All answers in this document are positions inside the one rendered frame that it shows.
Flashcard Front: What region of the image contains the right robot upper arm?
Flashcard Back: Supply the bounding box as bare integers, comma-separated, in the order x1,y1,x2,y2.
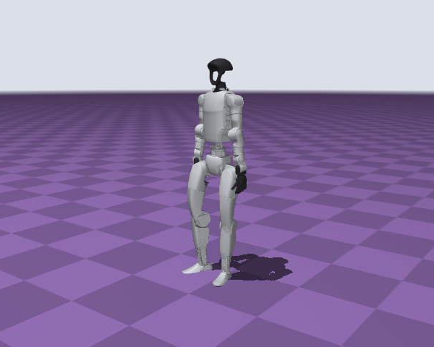
195,94,205,137

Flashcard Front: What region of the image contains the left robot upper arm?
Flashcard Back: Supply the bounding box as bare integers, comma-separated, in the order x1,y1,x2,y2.
226,94,244,141

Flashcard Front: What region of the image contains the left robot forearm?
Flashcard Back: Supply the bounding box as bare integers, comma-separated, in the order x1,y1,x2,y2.
232,129,247,173

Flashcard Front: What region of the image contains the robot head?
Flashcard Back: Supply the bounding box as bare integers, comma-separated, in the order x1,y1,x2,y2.
208,59,233,93

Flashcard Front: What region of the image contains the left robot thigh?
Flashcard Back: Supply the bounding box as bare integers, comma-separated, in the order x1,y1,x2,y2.
218,163,238,230

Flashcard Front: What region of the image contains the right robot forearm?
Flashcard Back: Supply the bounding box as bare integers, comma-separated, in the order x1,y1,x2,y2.
192,134,206,162

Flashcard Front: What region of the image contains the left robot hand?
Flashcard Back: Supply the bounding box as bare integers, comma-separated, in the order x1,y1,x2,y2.
231,166,247,194

